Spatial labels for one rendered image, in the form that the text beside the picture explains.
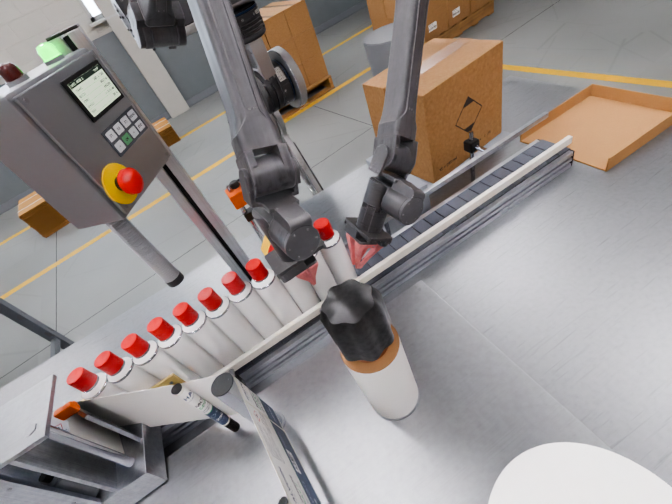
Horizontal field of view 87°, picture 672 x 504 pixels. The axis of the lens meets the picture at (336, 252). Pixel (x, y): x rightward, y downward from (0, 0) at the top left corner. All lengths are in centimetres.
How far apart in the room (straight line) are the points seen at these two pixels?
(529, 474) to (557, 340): 35
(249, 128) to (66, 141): 23
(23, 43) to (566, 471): 605
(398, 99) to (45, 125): 54
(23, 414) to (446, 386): 66
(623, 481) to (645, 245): 56
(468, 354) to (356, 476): 28
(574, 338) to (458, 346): 21
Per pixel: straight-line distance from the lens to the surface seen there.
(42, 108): 57
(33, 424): 69
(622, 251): 95
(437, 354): 71
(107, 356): 77
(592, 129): 130
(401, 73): 75
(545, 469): 50
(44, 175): 61
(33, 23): 602
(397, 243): 89
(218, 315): 72
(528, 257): 90
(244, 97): 55
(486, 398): 68
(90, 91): 63
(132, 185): 58
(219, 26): 58
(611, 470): 52
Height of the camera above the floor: 151
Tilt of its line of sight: 43 degrees down
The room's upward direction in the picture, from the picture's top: 25 degrees counter-clockwise
